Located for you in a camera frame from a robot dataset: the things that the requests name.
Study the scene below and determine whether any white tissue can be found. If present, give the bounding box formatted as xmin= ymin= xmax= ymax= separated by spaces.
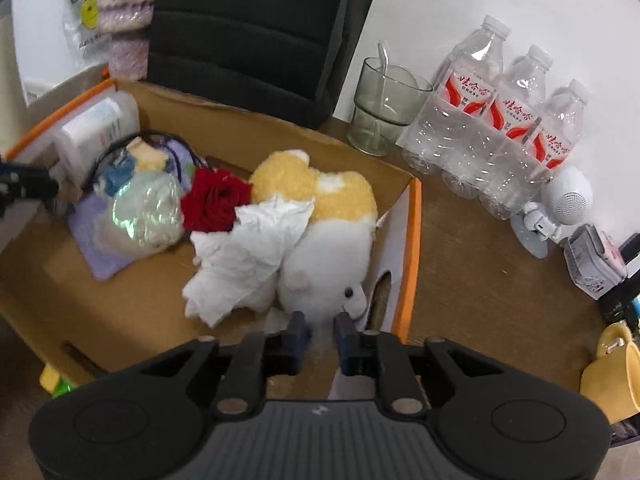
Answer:
xmin=182 ymin=194 xmax=314 ymax=327

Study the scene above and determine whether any blue cartoon pouch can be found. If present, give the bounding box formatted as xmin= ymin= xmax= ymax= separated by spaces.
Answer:
xmin=81 ymin=130 xmax=208 ymax=196

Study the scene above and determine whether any red artificial rose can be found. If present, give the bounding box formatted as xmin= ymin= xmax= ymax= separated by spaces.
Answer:
xmin=180 ymin=168 xmax=253 ymax=233

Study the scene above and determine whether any yellow white plush toy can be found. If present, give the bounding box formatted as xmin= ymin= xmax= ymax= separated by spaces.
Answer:
xmin=250 ymin=150 xmax=378 ymax=324

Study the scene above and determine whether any white plastic jar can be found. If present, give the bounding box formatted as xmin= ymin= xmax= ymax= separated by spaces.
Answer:
xmin=54 ymin=91 xmax=140 ymax=188

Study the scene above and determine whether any purple knitted cloth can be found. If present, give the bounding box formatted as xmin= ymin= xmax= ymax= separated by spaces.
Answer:
xmin=67 ymin=136 xmax=208 ymax=283

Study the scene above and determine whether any iridescent wrapped bundle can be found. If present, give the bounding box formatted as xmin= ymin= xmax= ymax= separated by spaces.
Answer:
xmin=93 ymin=171 xmax=184 ymax=260

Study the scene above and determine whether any smiley face plastic bag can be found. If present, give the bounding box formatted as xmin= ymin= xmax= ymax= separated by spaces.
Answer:
xmin=61 ymin=0 xmax=111 ymax=70

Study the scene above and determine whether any green tissue pack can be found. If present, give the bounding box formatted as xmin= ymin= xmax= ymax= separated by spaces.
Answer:
xmin=39 ymin=363 xmax=76 ymax=399

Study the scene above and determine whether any pink marbled ceramic vase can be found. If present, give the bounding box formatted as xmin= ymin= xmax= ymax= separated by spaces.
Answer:
xmin=98 ymin=0 xmax=155 ymax=81

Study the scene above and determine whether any left water bottle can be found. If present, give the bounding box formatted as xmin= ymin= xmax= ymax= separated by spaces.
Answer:
xmin=398 ymin=15 xmax=511 ymax=174

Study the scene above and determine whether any water bottle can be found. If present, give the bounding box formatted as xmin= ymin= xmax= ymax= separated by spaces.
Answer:
xmin=398 ymin=15 xmax=511 ymax=174
xmin=480 ymin=79 xmax=590 ymax=220
xmin=442 ymin=44 xmax=553 ymax=198

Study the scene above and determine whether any small grey tin box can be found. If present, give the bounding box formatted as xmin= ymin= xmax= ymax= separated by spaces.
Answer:
xmin=564 ymin=224 xmax=628 ymax=300

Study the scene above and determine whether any yellow mug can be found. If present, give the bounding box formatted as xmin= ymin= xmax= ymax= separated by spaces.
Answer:
xmin=580 ymin=322 xmax=639 ymax=425

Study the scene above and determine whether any white astronaut figurine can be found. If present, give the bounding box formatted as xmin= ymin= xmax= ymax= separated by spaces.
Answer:
xmin=510 ymin=166 xmax=593 ymax=259

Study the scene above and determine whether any green glass cup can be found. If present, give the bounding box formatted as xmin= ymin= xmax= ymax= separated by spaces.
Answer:
xmin=347 ymin=58 xmax=433 ymax=157

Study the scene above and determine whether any right water bottle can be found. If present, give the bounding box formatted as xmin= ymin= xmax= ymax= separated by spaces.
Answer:
xmin=480 ymin=79 xmax=590 ymax=220

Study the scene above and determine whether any middle water bottle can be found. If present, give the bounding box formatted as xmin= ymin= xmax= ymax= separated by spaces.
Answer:
xmin=442 ymin=44 xmax=553 ymax=198

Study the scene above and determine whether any clear spoon in cup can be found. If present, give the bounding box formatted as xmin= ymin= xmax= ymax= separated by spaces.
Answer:
xmin=376 ymin=40 xmax=420 ymax=88

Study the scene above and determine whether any black paper bag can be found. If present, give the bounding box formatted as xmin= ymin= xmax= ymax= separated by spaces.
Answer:
xmin=146 ymin=0 xmax=372 ymax=129

